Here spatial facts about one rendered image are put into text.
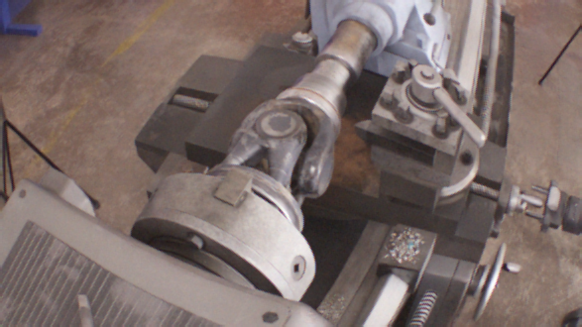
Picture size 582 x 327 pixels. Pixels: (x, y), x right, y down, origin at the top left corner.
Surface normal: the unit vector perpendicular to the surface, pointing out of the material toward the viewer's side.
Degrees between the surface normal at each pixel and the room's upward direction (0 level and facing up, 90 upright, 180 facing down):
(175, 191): 21
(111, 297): 0
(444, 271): 0
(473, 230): 0
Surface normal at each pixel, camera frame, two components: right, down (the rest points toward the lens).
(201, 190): -0.11, -0.72
